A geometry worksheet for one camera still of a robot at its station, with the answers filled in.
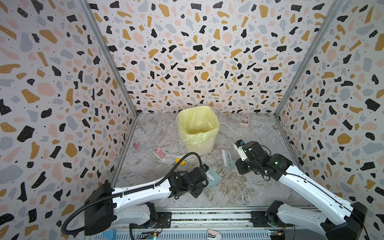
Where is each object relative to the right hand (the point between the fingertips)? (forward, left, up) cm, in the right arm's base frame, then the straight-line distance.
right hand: (234, 161), depth 75 cm
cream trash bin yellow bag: (+29, +19, -9) cm, 36 cm away
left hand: (-8, +16, -9) cm, 20 cm away
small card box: (+44, -17, -18) cm, 50 cm away
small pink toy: (+19, +61, -16) cm, 66 cm away
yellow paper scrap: (-9, +23, +16) cm, 29 cm away
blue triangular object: (-30, +58, -15) cm, 67 cm away
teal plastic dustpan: (-3, +7, -15) cm, 17 cm away
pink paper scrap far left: (+14, +44, -17) cm, 49 cm away
